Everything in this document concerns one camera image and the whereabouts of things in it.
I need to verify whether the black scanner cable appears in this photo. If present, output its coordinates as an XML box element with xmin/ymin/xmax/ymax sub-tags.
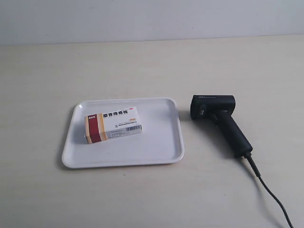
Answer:
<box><xmin>243</xmin><ymin>154</ymin><xmax>295</xmax><ymax>228</ymax></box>

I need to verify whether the white plastic tray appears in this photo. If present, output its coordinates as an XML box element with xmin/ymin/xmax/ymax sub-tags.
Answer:
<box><xmin>62</xmin><ymin>97</ymin><xmax>184</xmax><ymax>169</ymax></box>

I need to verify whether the black handheld barcode scanner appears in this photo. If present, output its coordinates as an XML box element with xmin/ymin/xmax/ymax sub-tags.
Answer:
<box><xmin>190</xmin><ymin>95</ymin><xmax>253</xmax><ymax>158</ymax></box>

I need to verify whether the white red medicine box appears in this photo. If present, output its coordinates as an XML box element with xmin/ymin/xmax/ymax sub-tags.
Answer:
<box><xmin>85</xmin><ymin>107</ymin><xmax>142</xmax><ymax>144</ymax></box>

